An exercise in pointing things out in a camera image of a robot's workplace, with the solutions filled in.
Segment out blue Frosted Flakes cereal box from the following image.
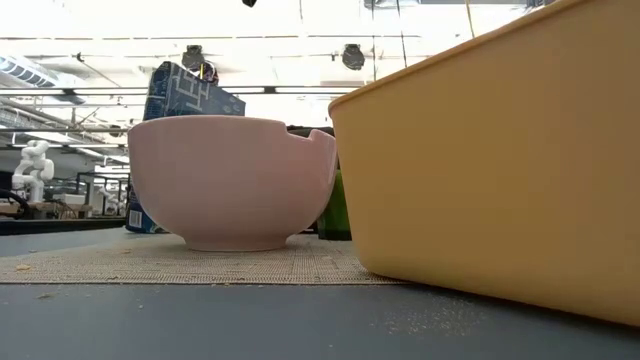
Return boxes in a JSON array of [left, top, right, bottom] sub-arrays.
[[124, 60, 247, 235]]

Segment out pink bowl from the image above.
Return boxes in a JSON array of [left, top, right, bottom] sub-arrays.
[[127, 115, 339, 253]]

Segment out black ceiling device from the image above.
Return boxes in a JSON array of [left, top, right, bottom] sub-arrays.
[[341, 43, 367, 72], [180, 44, 206, 71]]

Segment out green glass cup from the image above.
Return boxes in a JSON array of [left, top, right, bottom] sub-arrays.
[[317, 169, 352, 241]]

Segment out grey woven placemat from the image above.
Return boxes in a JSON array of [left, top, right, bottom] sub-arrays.
[[0, 233, 401, 286]]

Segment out yellow plastic tray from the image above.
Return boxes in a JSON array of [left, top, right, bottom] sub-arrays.
[[328, 0, 640, 329]]

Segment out yellow cable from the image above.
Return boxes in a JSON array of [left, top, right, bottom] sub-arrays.
[[464, 0, 477, 39]]

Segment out black table frame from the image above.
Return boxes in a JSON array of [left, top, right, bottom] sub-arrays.
[[0, 217, 127, 237]]

